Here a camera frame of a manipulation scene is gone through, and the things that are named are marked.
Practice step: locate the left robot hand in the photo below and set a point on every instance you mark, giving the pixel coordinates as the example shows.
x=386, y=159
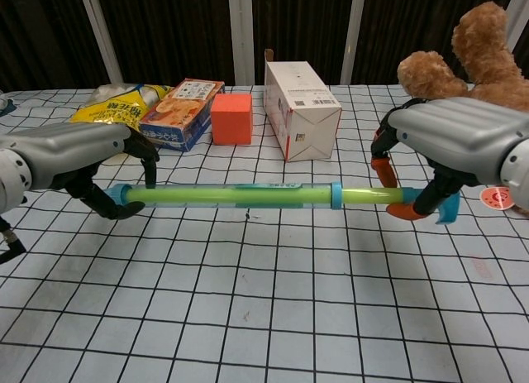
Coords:
x=70, y=151

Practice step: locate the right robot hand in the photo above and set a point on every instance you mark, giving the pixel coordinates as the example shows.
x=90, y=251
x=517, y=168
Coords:
x=454, y=130

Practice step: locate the blue green water pump toy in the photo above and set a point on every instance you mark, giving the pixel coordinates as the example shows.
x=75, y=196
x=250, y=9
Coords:
x=231, y=194

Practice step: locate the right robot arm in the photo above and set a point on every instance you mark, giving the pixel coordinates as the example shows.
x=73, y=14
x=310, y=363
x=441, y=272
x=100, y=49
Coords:
x=516, y=168

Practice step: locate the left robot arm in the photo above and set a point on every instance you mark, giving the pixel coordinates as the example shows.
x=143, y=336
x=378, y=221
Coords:
x=12, y=176

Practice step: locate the brown teddy bear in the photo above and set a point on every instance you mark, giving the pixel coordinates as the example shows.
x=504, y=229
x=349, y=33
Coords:
x=483, y=56

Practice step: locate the yellow snack bag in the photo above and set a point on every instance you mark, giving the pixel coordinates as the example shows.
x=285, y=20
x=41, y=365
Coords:
x=111, y=110

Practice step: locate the blue orange biscuit box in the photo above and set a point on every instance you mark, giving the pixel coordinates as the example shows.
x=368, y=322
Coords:
x=177, y=118

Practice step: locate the white carton box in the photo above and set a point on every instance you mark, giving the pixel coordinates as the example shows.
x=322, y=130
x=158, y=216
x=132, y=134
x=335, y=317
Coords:
x=306, y=122

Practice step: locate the orange cube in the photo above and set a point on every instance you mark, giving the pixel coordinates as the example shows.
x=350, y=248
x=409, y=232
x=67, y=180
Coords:
x=231, y=120

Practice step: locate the brown wooden stick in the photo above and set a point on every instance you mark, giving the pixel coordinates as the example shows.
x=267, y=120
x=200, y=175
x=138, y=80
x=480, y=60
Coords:
x=269, y=55

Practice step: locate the checkered white tablecloth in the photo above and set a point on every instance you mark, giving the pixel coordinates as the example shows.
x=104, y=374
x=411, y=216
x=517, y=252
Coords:
x=264, y=296

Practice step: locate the dark folding screen white frame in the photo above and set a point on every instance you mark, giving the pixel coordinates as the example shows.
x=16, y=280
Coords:
x=173, y=27

